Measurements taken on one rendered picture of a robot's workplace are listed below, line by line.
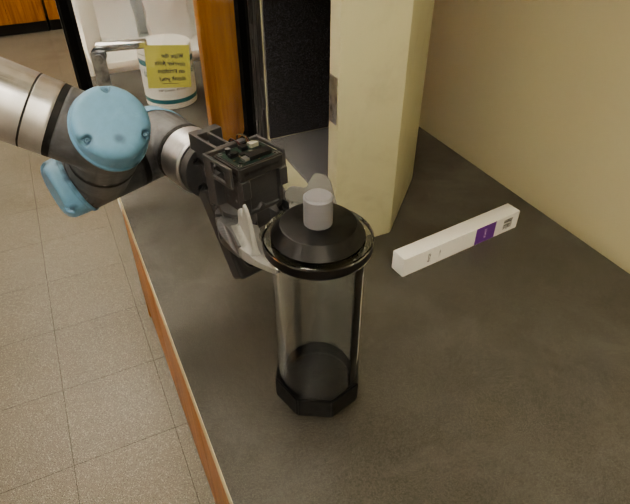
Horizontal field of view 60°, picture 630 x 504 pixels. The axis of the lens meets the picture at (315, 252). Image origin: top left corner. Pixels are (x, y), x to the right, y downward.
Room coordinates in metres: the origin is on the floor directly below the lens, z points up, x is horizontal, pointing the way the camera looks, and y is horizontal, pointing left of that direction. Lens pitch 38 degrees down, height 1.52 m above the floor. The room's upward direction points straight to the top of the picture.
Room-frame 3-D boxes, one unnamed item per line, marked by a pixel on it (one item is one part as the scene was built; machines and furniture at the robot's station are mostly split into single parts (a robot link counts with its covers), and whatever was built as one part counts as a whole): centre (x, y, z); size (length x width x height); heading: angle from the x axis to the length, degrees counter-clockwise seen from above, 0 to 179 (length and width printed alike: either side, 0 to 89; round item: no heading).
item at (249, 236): (0.43, 0.06, 1.20); 0.09 x 0.03 x 0.06; 17
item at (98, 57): (0.93, 0.36, 1.18); 0.02 x 0.02 x 0.06; 16
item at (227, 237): (0.48, 0.08, 1.17); 0.09 x 0.05 x 0.02; 17
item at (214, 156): (0.54, 0.09, 1.20); 0.12 x 0.08 x 0.09; 41
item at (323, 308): (0.43, 0.00, 1.09); 0.11 x 0.11 x 0.21
